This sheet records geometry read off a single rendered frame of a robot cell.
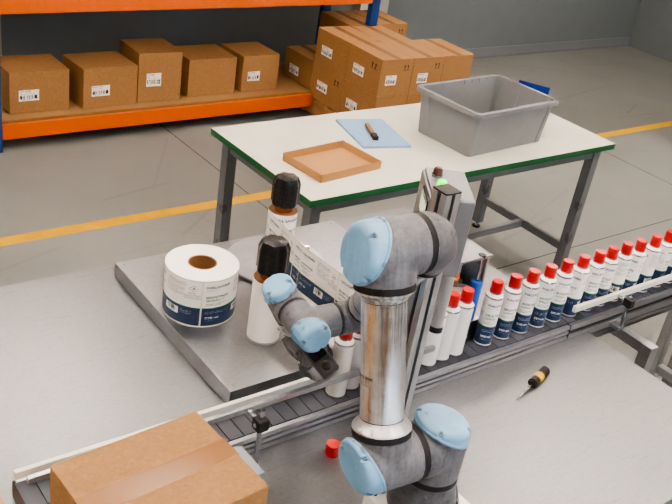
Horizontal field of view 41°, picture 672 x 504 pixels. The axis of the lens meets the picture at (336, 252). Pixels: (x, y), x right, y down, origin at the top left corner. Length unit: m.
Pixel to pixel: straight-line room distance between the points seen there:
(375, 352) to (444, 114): 2.60
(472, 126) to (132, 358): 2.14
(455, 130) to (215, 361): 2.11
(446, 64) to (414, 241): 4.72
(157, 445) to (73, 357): 0.75
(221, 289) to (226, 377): 0.26
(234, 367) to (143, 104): 3.76
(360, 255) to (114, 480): 0.58
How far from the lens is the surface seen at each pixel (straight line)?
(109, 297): 2.65
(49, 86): 5.66
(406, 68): 6.03
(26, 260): 4.47
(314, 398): 2.25
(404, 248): 1.58
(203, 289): 2.38
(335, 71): 6.28
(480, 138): 4.09
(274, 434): 2.16
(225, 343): 2.40
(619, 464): 2.42
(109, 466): 1.67
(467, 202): 1.96
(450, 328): 2.42
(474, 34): 8.74
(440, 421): 1.80
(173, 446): 1.71
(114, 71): 5.77
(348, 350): 2.18
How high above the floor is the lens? 2.25
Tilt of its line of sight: 28 degrees down
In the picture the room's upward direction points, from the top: 10 degrees clockwise
